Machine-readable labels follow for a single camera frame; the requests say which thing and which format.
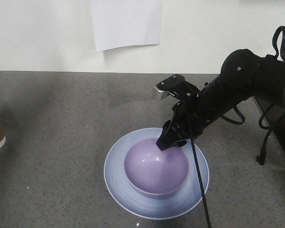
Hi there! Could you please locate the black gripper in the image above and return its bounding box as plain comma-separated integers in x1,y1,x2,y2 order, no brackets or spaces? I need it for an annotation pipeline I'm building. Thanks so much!
156,79,225,151

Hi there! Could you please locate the purple plastic bowl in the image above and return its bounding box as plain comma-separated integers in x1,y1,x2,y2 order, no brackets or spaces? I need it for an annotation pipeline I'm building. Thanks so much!
124,138,189,199

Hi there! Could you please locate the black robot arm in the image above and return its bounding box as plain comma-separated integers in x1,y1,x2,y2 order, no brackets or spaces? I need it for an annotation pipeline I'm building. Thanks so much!
157,49,285,150

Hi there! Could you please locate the light blue plate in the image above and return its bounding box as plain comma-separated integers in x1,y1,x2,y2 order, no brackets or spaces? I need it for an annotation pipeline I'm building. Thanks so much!
104,128,209,220

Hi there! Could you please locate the black induction cooktop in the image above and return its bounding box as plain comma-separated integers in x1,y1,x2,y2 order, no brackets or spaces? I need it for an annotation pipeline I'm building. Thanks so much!
254,98,285,165

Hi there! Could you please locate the white paper sheet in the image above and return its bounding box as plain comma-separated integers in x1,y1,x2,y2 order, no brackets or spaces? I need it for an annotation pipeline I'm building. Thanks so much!
92,0,163,51

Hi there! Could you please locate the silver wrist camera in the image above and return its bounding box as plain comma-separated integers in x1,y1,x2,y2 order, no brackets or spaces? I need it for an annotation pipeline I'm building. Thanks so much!
153,74,185,101

